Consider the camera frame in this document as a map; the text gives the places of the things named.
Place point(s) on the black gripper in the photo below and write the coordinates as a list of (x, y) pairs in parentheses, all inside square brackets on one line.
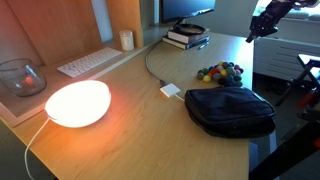
[(270, 16)]

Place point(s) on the black fabric bag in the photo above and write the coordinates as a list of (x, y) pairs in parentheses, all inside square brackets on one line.
[(230, 108)]

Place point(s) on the white keyboard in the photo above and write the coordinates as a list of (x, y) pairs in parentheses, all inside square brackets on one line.
[(88, 61)]

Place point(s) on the white flat adapter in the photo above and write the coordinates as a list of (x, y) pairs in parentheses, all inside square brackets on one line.
[(170, 90)]

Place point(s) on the round black monitor base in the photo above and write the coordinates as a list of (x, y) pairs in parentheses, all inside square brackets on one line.
[(190, 29)]

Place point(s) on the glowing bowl lamp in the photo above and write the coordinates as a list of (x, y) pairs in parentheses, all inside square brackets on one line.
[(78, 103)]

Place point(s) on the colourful felt ball trivet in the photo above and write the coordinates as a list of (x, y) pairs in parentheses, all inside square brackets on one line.
[(223, 74)]

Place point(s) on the clear glass bowl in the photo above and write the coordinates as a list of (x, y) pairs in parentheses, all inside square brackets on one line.
[(21, 79)]

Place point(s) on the light blue floor tape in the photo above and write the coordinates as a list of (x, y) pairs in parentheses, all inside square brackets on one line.
[(272, 143)]

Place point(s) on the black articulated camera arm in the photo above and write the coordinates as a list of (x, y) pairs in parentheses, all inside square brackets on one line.
[(286, 156)]

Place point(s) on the white radiator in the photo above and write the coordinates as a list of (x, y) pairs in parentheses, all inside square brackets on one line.
[(283, 61)]

